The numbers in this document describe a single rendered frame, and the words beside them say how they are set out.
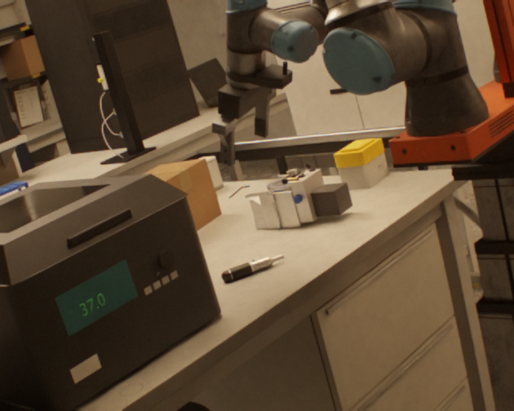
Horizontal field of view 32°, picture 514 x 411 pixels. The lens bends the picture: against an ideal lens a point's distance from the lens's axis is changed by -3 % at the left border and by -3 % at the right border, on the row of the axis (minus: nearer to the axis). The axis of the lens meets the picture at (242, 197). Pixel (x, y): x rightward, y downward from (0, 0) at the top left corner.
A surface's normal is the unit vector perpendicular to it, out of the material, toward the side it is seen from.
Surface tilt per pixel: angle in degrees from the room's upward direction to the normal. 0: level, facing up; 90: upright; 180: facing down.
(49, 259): 51
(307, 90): 90
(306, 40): 114
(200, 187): 90
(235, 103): 98
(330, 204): 90
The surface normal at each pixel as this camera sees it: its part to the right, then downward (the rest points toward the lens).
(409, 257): 0.71, -0.03
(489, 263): -0.65, 0.36
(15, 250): 0.38, -0.62
